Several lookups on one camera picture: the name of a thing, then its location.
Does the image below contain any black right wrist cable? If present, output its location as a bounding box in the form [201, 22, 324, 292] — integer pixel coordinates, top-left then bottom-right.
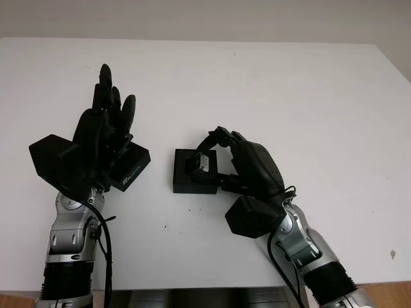
[268, 184, 306, 308]

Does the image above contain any small silver RealSense camera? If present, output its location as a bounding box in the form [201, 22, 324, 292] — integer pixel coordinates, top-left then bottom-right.
[185, 153, 211, 174]

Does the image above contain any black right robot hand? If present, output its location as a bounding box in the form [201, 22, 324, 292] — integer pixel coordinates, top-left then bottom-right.
[196, 126, 286, 198]

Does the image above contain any black foam-lined camera box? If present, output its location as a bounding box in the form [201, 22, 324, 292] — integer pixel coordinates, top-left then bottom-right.
[173, 148, 218, 195]

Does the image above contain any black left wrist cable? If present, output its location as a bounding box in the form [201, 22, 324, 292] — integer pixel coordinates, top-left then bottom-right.
[80, 198, 116, 308]

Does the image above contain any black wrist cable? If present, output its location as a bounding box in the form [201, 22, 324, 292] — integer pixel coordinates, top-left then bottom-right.
[80, 198, 116, 308]
[268, 184, 306, 308]

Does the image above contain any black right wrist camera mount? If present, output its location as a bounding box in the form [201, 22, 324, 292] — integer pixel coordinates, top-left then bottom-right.
[224, 195, 285, 240]

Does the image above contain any black RealSense box lid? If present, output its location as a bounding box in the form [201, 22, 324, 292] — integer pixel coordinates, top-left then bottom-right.
[110, 141, 152, 193]

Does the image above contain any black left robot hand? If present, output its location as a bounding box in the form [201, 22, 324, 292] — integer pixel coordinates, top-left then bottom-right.
[72, 63, 137, 192]

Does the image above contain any grey robot torso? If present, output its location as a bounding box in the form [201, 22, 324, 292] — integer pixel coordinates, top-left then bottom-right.
[112, 287, 290, 308]

